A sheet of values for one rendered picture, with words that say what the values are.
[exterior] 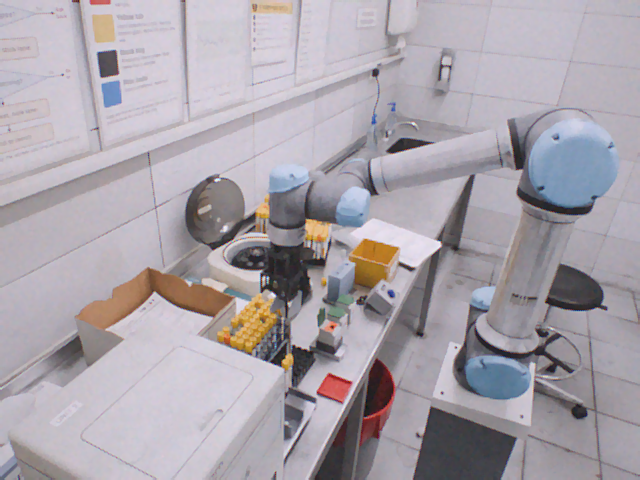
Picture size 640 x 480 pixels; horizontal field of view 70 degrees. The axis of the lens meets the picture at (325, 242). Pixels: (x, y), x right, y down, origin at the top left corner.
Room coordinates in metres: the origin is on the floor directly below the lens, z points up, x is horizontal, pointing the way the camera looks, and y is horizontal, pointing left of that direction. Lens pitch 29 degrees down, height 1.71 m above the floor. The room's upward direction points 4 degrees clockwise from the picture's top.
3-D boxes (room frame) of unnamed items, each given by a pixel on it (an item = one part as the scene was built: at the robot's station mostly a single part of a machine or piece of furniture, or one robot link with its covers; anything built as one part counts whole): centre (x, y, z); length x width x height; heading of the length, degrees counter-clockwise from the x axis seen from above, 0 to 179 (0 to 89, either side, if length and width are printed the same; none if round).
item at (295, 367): (0.82, 0.08, 0.93); 0.17 x 0.09 x 0.11; 158
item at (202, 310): (0.87, 0.39, 0.95); 0.29 x 0.25 x 0.15; 67
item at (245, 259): (1.19, 0.20, 0.97); 0.15 x 0.15 x 0.07
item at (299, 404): (0.62, 0.06, 0.92); 0.21 x 0.07 x 0.05; 157
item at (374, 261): (1.28, -0.16, 0.93); 0.13 x 0.13 x 0.10; 67
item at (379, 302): (1.12, -0.16, 0.92); 0.13 x 0.07 x 0.08; 67
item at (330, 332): (0.92, -0.03, 0.92); 0.05 x 0.04 x 0.06; 65
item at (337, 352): (0.92, -0.03, 0.89); 0.09 x 0.05 x 0.04; 65
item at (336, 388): (0.79, -0.05, 0.88); 0.07 x 0.07 x 0.01; 67
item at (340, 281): (1.16, -0.06, 0.92); 0.10 x 0.07 x 0.10; 152
